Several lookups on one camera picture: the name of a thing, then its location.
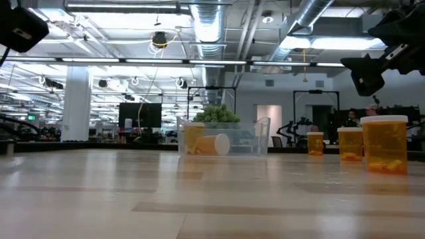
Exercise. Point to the black aluminium table frame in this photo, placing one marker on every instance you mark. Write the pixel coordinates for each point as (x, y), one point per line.
(99, 146)

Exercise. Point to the person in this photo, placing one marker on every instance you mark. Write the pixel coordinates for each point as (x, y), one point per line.
(372, 110)
(352, 116)
(314, 128)

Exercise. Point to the black background gantry frame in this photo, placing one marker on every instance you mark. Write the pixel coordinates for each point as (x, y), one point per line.
(315, 91)

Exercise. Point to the white building column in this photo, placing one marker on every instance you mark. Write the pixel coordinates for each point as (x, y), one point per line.
(76, 106)

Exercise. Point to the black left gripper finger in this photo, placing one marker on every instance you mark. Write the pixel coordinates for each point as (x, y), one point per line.
(23, 28)

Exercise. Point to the orange pill bottle white cap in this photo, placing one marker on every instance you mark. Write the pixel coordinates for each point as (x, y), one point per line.
(385, 146)
(192, 136)
(315, 144)
(212, 144)
(350, 144)

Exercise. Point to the black monitor screen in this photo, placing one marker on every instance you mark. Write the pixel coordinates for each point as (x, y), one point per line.
(139, 114)

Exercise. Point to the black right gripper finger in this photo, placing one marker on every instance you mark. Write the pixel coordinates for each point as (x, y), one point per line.
(405, 26)
(365, 78)

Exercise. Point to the green artificial plant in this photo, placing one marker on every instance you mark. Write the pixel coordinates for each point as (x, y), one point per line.
(216, 114)

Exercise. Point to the silver ventilation duct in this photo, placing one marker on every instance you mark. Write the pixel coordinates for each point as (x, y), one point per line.
(209, 26)
(308, 16)

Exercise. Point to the black background robot arm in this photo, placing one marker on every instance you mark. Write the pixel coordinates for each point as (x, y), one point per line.
(292, 127)

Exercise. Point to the long LED light bar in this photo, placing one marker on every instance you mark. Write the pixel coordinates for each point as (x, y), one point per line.
(152, 61)

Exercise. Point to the clear plastic basket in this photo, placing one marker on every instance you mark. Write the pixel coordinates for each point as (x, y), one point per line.
(245, 146)

